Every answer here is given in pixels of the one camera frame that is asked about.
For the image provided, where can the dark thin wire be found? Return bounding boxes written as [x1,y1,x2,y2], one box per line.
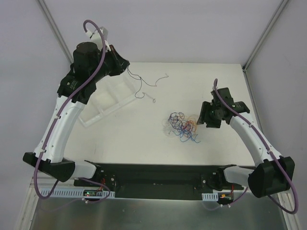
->
[126,67,169,104]

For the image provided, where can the coloured wire bundle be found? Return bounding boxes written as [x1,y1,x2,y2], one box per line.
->
[161,110,202,144]

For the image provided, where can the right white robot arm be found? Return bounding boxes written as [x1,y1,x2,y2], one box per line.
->
[197,88,295,198]

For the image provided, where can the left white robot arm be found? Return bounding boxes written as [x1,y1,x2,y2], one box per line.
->
[23,42,130,186]

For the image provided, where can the white foam compartment tray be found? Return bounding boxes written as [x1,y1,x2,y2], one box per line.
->
[79,72,138,127]

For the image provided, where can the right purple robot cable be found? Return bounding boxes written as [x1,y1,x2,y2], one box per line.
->
[213,78,299,214]

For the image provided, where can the right white cable duct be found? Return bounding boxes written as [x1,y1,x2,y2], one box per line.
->
[201,192,219,202]

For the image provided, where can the left aluminium frame post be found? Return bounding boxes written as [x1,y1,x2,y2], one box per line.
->
[36,0,73,63]

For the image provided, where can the aluminium frame post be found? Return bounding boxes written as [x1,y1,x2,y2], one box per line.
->
[36,0,73,63]
[242,0,291,72]

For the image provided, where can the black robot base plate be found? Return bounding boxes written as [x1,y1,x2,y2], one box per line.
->
[73,162,248,201]

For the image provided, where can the right aluminium frame post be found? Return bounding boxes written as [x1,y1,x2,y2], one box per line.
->
[242,0,291,72]

